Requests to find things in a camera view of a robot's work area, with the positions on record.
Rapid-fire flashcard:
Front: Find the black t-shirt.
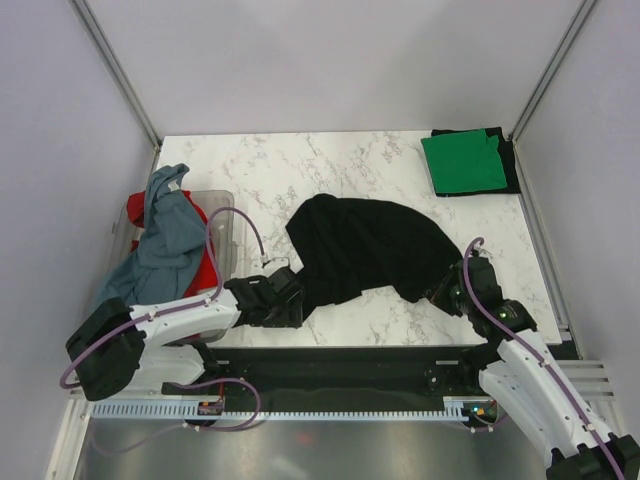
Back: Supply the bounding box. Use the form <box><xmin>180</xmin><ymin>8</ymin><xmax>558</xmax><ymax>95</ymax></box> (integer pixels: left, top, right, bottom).
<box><xmin>286</xmin><ymin>194</ymin><xmax>462</xmax><ymax>318</ymax></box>
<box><xmin>429</xmin><ymin>127</ymin><xmax>520</xmax><ymax>197</ymax></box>

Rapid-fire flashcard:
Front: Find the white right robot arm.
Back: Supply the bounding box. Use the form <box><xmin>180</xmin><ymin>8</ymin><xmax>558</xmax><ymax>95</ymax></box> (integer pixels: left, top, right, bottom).
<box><xmin>426</xmin><ymin>254</ymin><xmax>639</xmax><ymax>479</ymax></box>

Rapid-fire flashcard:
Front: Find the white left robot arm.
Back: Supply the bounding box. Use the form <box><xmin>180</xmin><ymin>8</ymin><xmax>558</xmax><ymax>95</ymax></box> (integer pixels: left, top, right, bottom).
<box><xmin>60</xmin><ymin>267</ymin><xmax>304</xmax><ymax>401</ymax></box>

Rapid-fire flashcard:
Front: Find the red t-shirt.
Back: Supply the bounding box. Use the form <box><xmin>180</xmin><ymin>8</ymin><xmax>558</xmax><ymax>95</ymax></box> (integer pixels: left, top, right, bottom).
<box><xmin>126</xmin><ymin>190</ymin><xmax>218</xmax><ymax>298</ymax></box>

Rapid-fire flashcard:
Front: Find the clear plastic bin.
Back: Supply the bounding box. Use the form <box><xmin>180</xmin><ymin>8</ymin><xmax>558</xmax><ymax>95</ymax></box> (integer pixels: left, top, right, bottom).
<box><xmin>110</xmin><ymin>191</ymin><xmax>234</xmax><ymax>283</ymax></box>

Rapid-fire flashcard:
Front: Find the folded green t-shirt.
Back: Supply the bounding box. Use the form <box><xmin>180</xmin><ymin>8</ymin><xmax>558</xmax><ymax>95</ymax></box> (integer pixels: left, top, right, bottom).
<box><xmin>421</xmin><ymin>129</ymin><xmax>508</xmax><ymax>196</ymax></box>

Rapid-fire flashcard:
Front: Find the blue-grey t-shirt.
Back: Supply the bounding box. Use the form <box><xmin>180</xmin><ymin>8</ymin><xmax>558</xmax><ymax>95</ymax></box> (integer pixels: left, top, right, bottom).
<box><xmin>93</xmin><ymin>163</ymin><xmax>206</xmax><ymax>307</ymax></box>

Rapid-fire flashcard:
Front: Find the folded black t-shirt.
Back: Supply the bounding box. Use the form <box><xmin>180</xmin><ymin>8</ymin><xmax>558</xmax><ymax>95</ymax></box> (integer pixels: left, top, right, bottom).
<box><xmin>429</xmin><ymin>127</ymin><xmax>520</xmax><ymax>197</ymax></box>

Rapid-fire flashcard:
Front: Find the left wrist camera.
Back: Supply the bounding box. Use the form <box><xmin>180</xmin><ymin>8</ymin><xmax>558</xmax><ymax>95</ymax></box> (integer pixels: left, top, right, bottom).
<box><xmin>262</xmin><ymin>257</ymin><xmax>303</xmax><ymax>299</ymax></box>

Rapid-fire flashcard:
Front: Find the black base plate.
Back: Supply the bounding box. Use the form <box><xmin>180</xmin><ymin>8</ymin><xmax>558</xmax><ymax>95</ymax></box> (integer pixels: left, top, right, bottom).
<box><xmin>186</xmin><ymin>346</ymin><xmax>484</xmax><ymax>409</ymax></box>

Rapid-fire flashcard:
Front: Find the white slotted cable duct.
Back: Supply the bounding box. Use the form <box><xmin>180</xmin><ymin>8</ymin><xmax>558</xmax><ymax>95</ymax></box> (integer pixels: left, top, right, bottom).
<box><xmin>91</xmin><ymin>397</ymin><xmax>469</xmax><ymax>422</ymax></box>

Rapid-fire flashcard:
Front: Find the right aluminium frame post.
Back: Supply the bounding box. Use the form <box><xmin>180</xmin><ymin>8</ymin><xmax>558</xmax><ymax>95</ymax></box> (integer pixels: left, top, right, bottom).
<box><xmin>508</xmin><ymin>0</ymin><xmax>600</xmax><ymax>142</ymax></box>

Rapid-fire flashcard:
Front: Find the aluminium frame post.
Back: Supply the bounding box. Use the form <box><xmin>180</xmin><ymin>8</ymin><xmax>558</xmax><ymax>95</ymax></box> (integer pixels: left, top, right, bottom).
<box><xmin>69</xmin><ymin>0</ymin><xmax>162</xmax><ymax>151</ymax></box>
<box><xmin>508</xmin><ymin>0</ymin><xmax>600</xmax><ymax>142</ymax></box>

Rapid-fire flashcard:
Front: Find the left aluminium frame post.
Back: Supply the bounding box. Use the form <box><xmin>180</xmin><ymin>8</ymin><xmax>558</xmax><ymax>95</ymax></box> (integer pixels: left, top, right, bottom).
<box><xmin>69</xmin><ymin>0</ymin><xmax>162</xmax><ymax>151</ymax></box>

